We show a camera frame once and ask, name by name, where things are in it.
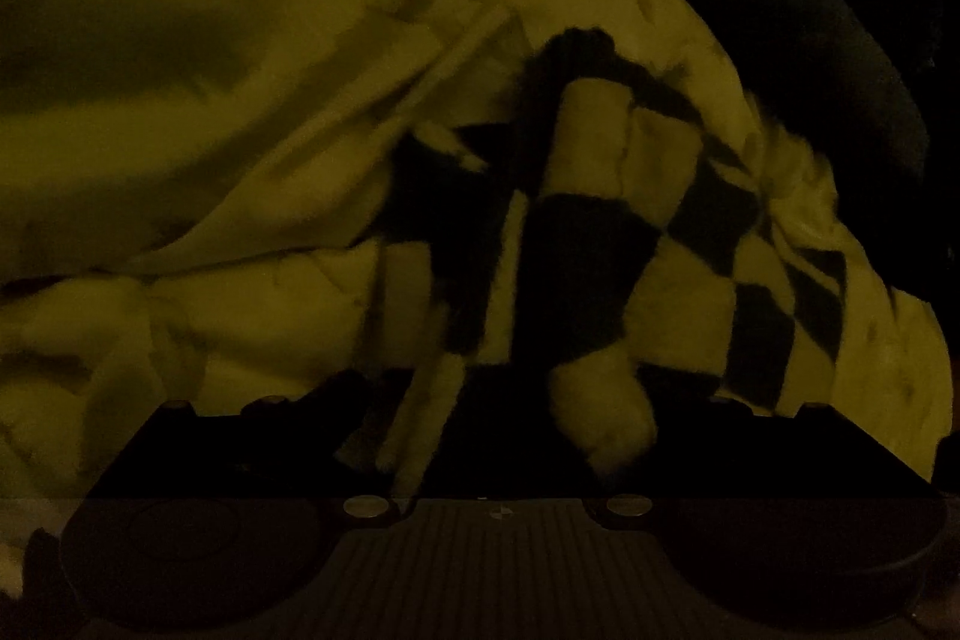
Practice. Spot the black and white checkered garment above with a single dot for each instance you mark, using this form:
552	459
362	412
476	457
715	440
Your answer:
585	250

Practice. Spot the pale wrinkled quilted cloth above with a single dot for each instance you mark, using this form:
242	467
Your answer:
225	85

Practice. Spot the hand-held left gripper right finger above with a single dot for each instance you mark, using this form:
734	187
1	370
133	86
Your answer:
705	449

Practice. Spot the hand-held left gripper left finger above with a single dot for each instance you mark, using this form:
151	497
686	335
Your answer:
315	422

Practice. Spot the dark fuzzy cloth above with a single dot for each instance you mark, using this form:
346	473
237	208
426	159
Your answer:
810	48

